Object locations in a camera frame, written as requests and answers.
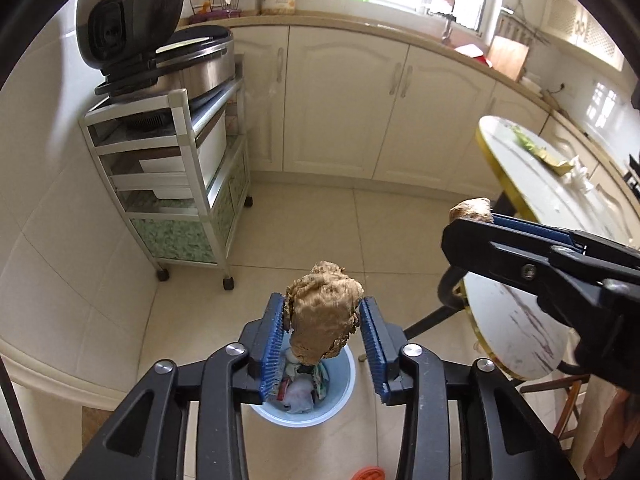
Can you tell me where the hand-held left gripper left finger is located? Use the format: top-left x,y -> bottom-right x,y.
62,292 -> 288,480

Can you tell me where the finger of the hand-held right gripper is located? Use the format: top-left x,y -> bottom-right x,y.
492,214 -> 640,267
441,217 -> 576,301

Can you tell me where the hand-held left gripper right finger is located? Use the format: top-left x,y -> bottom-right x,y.
359,296 -> 583,480

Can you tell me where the small brown paper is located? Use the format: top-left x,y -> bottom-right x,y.
449,198 -> 496,226

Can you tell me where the blue waste bin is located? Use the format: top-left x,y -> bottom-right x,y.
247,345 -> 357,428

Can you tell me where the large brown paper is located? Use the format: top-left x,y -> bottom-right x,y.
284,261 -> 365,366

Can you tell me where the white crumpled tissue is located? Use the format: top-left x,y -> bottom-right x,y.
280,377 -> 316,414
562,155 -> 594,192

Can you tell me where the colourful snack wrapper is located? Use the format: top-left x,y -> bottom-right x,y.
312,362 -> 332,401

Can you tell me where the round marble table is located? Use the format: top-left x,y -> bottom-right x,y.
462,115 -> 633,382

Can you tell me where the green food wrapper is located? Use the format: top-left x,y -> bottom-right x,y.
510,125 -> 573,176

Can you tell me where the wooden stool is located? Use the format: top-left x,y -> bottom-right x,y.
520,375 -> 592,453

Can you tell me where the brown cloth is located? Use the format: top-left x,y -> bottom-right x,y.
584,389 -> 640,480

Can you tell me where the white rolling kitchen cart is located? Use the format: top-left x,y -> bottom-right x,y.
80,77 -> 253,291

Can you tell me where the wooden cutting board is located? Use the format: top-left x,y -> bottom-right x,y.
486,35 -> 530,82

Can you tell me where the red container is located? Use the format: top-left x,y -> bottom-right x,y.
455,44 -> 493,68

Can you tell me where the cream kitchen cabinet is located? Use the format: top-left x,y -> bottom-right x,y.
227,25 -> 631,221

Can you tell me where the white storage box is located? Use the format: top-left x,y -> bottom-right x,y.
139,107 -> 228,200

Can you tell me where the metal faucet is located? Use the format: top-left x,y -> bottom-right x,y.
434,0 -> 459,47

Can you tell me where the silver rice cooker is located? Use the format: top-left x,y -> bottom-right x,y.
155,25 -> 238,109

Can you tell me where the black curved metal frame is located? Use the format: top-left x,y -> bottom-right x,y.
404,265 -> 468,341

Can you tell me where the wall utensil rack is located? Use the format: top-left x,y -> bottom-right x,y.
497,2 -> 551,47

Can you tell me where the cream wall cabinet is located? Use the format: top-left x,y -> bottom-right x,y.
542,0 -> 626,72

